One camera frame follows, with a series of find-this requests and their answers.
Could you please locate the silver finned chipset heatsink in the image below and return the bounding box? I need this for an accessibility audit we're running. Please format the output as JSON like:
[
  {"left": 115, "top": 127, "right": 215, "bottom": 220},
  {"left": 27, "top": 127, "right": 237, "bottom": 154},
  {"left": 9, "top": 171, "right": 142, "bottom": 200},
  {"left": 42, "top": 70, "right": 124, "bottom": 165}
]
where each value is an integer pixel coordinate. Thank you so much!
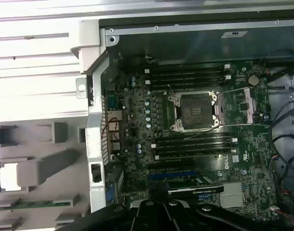
[{"left": 218, "top": 182, "right": 245, "bottom": 209}]

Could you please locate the CPU socket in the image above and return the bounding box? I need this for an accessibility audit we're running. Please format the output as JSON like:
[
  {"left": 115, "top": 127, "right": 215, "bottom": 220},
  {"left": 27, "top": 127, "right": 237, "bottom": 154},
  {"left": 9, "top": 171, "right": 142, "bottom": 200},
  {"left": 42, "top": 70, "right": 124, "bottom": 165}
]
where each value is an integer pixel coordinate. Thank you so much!
[{"left": 166, "top": 89, "right": 221, "bottom": 133}]

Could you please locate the thin red black wire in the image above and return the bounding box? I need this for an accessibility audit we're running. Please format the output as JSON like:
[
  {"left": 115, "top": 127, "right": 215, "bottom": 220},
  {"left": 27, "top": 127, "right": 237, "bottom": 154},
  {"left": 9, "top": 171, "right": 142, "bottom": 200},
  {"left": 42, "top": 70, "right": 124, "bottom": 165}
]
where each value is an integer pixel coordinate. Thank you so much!
[{"left": 101, "top": 117, "right": 120, "bottom": 141}]

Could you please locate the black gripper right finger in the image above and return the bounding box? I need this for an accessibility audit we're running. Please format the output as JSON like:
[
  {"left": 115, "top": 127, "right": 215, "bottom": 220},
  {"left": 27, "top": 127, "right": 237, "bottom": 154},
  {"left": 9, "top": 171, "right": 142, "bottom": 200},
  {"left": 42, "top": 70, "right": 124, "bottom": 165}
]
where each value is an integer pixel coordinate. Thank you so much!
[{"left": 165, "top": 200, "right": 294, "bottom": 231}]

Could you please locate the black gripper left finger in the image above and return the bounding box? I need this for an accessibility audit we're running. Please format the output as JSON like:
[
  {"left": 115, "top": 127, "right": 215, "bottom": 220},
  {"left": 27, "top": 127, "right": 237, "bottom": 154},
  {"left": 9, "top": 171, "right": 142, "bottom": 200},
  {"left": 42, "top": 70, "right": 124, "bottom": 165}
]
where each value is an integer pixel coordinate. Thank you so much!
[{"left": 80, "top": 199, "right": 173, "bottom": 231}]

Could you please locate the blue expansion slot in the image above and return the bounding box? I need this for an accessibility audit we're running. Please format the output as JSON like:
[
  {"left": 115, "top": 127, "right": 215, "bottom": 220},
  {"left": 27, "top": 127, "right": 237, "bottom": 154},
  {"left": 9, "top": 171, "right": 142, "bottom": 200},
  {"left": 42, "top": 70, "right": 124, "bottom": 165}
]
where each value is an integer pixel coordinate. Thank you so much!
[{"left": 146, "top": 171, "right": 198, "bottom": 181}]

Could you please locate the blue video port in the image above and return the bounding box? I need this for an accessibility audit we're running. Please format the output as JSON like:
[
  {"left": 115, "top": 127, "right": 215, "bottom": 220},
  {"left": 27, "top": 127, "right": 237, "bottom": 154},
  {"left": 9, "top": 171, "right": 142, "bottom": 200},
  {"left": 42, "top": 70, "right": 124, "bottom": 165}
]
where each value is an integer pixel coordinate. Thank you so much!
[{"left": 105, "top": 183, "right": 118, "bottom": 205}]

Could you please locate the black cable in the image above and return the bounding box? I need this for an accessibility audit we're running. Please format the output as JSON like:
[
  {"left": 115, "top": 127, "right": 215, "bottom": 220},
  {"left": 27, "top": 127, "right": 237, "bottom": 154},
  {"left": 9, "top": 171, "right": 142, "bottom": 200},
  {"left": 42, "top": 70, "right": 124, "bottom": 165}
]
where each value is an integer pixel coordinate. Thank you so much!
[{"left": 271, "top": 131, "right": 294, "bottom": 174}]

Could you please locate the grey plastic case latch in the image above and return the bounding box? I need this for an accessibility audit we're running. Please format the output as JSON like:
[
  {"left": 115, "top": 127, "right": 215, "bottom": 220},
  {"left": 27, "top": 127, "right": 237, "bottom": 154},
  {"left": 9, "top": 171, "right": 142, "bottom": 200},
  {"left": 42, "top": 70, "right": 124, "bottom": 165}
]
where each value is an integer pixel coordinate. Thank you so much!
[{"left": 69, "top": 19, "right": 108, "bottom": 75}]

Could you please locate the green RAM stick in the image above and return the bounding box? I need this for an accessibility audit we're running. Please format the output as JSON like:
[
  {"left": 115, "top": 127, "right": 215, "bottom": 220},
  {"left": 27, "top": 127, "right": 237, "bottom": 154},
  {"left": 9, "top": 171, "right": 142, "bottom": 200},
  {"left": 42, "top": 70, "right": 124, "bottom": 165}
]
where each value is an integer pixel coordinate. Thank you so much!
[{"left": 0, "top": 200, "right": 76, "bottom": 210}]

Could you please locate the black graphics card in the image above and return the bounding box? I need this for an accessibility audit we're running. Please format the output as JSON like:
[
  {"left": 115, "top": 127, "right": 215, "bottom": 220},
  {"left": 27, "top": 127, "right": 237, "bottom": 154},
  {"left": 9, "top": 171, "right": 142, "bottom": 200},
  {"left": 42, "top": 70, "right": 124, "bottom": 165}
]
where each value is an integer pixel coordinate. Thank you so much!
[{"left": 146, "top": 177, "right": 224, "bottom": 200}]

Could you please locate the white barcode case sticker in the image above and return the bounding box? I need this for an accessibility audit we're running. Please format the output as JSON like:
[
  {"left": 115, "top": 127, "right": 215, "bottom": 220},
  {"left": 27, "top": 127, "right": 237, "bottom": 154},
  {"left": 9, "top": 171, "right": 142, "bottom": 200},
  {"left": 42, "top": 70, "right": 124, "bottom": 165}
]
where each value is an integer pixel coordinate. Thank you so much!
[{"left": 220, "top": 30, "right": 248, "bottom": 39}]

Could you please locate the black expansion slot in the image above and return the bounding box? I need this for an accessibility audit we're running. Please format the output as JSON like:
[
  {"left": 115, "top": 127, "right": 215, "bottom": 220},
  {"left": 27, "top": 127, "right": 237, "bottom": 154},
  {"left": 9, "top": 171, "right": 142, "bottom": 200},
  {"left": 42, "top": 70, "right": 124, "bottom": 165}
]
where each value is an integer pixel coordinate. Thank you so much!
[{"left": 147, "top": 162, "right": 196, "bottom": 171}]

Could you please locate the grey parts rack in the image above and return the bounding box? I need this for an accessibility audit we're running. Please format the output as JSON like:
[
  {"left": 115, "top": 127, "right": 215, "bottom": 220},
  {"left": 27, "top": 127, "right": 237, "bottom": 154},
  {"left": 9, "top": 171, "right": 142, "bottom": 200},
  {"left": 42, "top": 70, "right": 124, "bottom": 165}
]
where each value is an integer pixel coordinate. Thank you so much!
[{"left": 0, "top": 121, "right": 88, "bottom": 231}]

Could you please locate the metal socket cover frame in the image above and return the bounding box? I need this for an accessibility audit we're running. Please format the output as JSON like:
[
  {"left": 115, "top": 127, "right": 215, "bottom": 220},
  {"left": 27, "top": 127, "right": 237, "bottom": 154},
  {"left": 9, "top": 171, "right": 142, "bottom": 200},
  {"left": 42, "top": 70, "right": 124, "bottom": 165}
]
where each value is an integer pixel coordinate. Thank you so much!
[{"left": 213, "top": 87, "right": 258, "bottom": 126}]

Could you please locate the black open PC case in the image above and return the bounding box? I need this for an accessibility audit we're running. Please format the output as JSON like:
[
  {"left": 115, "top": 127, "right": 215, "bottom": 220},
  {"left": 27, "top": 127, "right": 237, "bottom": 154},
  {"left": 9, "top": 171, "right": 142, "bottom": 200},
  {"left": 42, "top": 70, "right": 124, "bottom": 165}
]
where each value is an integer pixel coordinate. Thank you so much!
[{"left": 69, "top": 18, "right": 294, "bottom": 231}]

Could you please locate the green motherboard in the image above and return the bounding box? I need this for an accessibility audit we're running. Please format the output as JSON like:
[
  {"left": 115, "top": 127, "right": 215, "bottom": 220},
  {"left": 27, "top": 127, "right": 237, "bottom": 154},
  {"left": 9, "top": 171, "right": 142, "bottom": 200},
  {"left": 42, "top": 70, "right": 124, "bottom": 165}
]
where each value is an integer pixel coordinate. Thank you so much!
[{"left": 100, "top": 56, "right": 283, "bottom": 218}]

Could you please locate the CPU silver top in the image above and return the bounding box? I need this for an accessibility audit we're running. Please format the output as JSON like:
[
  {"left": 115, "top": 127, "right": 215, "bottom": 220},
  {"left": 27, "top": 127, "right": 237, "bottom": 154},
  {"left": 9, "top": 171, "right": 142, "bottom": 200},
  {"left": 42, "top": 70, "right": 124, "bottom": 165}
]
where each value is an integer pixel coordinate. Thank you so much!
[{"left": 0, "top": 163, "right": 19, "bottom": 191}]

